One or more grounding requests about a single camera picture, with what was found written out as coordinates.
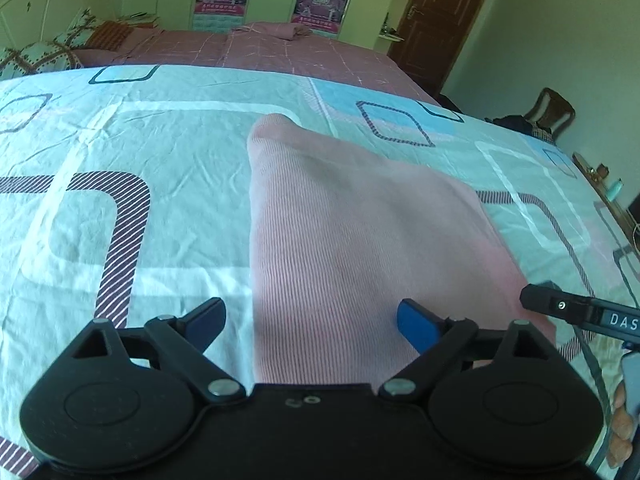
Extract dark clothes pile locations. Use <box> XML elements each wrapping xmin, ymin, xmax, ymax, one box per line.
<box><xmin>492</xmin><ymin>114</ymin><xmax>557</xmax><ymax>144</ymax></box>

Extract cream floral headboard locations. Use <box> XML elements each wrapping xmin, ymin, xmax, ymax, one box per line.
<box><xmin>0</xmin><ymin>0</ymin><xmax>119</xmax><ymax>54</ymax></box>

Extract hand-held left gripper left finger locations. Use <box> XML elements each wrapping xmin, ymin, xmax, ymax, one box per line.
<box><xmin>71</xmin><ymin>297</ymin><xmax>247</xmax><ymax>404</ymax></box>

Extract folded pink cloth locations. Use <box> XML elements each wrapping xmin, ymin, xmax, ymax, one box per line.
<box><xmin>229</xmin><ymin>21</ymin><xmax>315</xmax><ymax>42</ymax></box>

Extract pink checked bedsheet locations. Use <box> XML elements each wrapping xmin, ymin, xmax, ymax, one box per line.
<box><xmin>75</xmin><ymin>22</ymin><xmax>442</xmax><ymax>107</ymax></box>

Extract white wall shelf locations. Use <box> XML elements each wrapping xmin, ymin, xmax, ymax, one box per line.
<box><xmin>378</xmin><ymin>0</ymin><xmax>421</xmax><ymax>44</ymax></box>

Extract pink knit sweater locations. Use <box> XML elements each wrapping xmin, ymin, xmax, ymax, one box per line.
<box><xmin>247</xmin><ymin>112</ymin><xmax>557</xmax><ymax>387</ymax></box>

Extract brown striped pillow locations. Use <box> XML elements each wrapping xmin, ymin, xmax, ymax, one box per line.
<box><xmin>84</xmin><ymin>20</ymin><xmax>137</xmax><ymax>54</ymax></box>

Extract wooden chair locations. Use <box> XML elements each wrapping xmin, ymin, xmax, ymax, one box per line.
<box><xmin>524</xmin><ymin>87</ymin><xmax>577</xmax><ymax>142</ymax></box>

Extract brown wooden door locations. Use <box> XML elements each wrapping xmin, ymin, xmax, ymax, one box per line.
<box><xmin>387</xmin><ymin>0</ymin><xmax>502</xmax><ymax>97</ymax></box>

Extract printed light blue bedsheet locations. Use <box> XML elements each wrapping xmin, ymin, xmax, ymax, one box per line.
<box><xmin>0</xmin><ymin>62</ymin><xmax>640</xmax><ymax>480</ymax></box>

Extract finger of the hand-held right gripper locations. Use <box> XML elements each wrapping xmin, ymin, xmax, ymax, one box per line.
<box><xmin>519</xmin><ymin>282</ymin><xmax>597</xmax><ymax>322</ymax></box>

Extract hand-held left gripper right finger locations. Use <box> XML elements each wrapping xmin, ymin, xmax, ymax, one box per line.
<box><xmin>379</xmin><ymin>298</ymin><xmax>551</xmax><ymax>404</ymax></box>

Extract person's right hand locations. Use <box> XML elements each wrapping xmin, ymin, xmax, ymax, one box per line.
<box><xmin>608</xmin><ymin>383</ymin><xmax>637</xmax><ymax>467</ymax></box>

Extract wooden side table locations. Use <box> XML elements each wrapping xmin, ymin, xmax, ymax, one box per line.
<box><xmin>572</xmin><ymin>152</ymin><xmax>640</xmax><ymax>248</ymax></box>

